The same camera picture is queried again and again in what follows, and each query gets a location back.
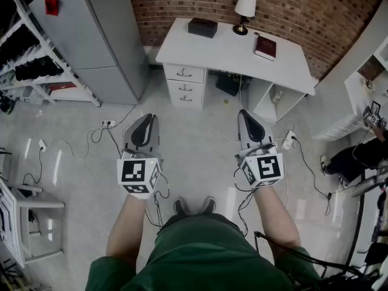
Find person's left forearm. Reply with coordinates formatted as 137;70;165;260
105;192;149;268

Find looped white cable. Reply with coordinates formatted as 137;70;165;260
48;125;105;160

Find black power strip cable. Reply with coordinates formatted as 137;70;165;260
291;135;333;217

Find thin black adapter cable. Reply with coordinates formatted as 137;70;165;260
22;147;45;185

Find white shelf unit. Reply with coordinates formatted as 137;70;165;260
312;35;388;142

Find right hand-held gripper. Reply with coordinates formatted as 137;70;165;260
235;109;285;189

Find person's left shoe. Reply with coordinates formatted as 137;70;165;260
173;197;189;216

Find thick black gripper cable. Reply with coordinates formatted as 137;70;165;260
253;230;383;284

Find person's right shoe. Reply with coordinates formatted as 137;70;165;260
200;196;217;215

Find long black cable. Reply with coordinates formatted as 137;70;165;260
105;124;122;156

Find red fridge magnet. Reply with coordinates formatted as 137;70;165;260
44;0;59;16

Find flat red box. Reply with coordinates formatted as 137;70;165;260
48;82;78;92

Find black metal stand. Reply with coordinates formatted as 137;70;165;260
345;167;388;284

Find dark red book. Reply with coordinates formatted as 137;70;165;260
253;36;278;62

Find person's shoe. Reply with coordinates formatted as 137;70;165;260
173;197;189;216
200;196;217;215

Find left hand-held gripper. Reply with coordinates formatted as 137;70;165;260
116;113;165;200

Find black trousers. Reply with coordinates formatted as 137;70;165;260
159;212;245;235

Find person's right forearm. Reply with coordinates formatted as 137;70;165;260
253;186;301;265

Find green shirt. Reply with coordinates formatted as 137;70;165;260
84;212;322;291

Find black bag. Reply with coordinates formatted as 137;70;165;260
14;56;65;82

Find white desk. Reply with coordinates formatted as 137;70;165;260
155;17;316;121

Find white shelf rack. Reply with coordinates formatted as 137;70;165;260
0;0;101;108

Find grey metal cabinet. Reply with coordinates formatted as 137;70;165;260
28;0;152;105

